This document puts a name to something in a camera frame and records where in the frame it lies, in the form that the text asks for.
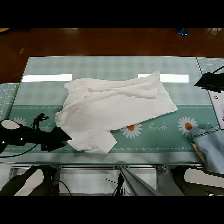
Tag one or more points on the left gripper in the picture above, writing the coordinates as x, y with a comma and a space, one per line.
55, 138

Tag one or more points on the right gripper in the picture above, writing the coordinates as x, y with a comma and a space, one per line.
211, 82

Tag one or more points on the white T-shirt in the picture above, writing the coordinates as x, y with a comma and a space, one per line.
113, 106

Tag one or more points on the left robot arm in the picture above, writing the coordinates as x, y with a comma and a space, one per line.
20, 135

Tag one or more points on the light blue garment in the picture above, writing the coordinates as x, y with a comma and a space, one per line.
211, 150

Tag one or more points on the silver frame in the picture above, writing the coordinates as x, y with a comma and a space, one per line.
140, 185

